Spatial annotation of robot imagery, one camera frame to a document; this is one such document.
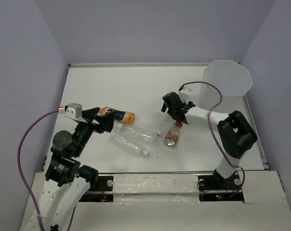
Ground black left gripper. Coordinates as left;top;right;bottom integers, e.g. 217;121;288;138
73;106;117;156

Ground clear crushed plastic bottle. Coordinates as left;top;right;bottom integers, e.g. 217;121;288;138
155;121;169;137

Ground red cap small bottle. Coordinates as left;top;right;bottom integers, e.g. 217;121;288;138
164;121;183;147

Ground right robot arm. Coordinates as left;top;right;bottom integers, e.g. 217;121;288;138
162;92;257;189

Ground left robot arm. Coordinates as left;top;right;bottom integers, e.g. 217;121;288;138
17;103;116;231

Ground white translucent bin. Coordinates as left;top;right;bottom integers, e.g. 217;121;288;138
198;60;253;113

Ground clear bottle white cap lower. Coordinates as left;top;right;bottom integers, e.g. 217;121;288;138
111;132;149;157

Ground clear bottle white cap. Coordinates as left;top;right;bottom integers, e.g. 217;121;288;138
113;123;159;146
111;132;149;157

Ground orange juice bottle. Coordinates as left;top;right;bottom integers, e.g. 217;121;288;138
99;107;135;124

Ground clear bottle white cap upper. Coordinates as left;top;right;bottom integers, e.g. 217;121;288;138
113;123;159;146

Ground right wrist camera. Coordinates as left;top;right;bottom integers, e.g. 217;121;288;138
178;86;191;104

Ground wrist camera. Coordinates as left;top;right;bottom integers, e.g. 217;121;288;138
178;86;191;104
64;103;82;120

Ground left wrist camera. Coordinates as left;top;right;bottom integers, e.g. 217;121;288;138
64;103;82;120

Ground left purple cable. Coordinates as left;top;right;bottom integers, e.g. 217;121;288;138
17;108;64;231

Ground purple cable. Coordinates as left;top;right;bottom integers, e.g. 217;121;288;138
17;108;64;231
180;81;246;200

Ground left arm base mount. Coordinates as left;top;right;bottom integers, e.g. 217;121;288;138
79;175;114;203

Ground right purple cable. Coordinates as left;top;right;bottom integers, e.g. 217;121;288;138
180;81;246;200

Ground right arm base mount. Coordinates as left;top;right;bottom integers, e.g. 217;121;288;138
196;171;244;202

